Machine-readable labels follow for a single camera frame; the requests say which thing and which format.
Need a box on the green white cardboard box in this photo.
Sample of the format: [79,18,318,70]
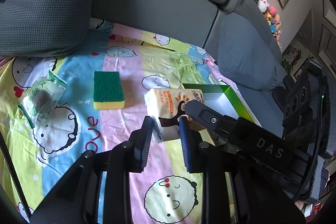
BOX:
[182,84,261,126]

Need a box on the colourful cartoon bed sheet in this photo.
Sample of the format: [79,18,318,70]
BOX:
[0,17,253,224]

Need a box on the pile of plush toys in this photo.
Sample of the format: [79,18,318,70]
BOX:
[257,0,282,46]

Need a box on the tissue pack with tree print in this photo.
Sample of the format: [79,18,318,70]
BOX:
[144,88,205,143]

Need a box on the grey right cushion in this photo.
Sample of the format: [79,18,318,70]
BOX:
[218,13,286,90]

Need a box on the grey sofa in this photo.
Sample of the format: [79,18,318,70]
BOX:
[86,0,289,138]

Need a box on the clear bag with green print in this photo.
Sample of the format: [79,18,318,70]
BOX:
[18,71,67,128]

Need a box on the grey square cushion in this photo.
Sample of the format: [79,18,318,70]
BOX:
[1,0,92,57]

